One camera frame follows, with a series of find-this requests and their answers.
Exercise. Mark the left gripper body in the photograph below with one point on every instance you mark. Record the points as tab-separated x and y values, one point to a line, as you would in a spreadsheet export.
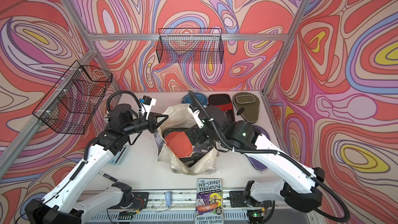
148	125

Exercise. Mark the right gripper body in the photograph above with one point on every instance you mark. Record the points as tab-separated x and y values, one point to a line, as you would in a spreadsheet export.
202	135

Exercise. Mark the white canvas tote bag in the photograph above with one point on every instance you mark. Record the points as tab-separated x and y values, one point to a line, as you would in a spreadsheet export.
180	117

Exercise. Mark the blue paddle case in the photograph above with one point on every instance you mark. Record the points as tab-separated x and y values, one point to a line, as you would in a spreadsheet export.
200	97

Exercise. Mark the black red paddle case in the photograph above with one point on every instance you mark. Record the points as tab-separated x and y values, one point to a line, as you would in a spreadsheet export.
224	103

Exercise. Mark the green paddle case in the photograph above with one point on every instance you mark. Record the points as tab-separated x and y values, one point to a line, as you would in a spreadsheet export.
247	106

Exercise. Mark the purple paddle case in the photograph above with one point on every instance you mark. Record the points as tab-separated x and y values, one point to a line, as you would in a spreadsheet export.
255	163

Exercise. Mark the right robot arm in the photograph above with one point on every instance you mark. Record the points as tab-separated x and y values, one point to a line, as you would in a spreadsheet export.
300	189

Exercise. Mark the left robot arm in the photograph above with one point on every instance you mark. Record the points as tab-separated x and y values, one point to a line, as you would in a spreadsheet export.
61	205

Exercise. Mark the grey calculator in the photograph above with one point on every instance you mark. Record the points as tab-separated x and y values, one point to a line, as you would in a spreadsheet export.
118	158

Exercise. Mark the treehouse paperback book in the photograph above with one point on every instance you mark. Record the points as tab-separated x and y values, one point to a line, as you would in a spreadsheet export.
209	201

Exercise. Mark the small blue white device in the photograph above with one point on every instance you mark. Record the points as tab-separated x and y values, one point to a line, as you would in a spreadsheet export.
168	199

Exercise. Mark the black marker pen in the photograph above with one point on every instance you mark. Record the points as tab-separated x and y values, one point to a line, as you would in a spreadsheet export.
107	176

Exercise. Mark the green circuit board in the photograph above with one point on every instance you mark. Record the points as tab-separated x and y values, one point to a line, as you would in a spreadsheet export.
128	215

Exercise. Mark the right base connector box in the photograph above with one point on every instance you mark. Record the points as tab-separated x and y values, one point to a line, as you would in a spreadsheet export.
255	216

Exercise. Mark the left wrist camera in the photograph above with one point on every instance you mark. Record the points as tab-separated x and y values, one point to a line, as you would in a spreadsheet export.
146	104

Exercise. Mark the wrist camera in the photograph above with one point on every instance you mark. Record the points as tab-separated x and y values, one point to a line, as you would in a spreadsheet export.
195	115
146	104

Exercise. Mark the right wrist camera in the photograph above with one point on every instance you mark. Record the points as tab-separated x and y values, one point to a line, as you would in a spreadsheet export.
195	115

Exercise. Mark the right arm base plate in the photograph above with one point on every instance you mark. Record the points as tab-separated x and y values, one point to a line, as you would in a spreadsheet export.
244	199

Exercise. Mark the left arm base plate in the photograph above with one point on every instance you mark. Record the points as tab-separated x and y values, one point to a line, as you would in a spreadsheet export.
139	201

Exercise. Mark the back wire basket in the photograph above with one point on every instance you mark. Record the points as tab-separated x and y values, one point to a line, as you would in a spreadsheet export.
190	45

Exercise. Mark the wire basket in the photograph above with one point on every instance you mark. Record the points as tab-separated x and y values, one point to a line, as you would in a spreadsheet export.
190	45
78	94

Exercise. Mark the left wire basket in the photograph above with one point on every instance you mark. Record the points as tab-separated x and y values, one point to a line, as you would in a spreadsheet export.
78	94

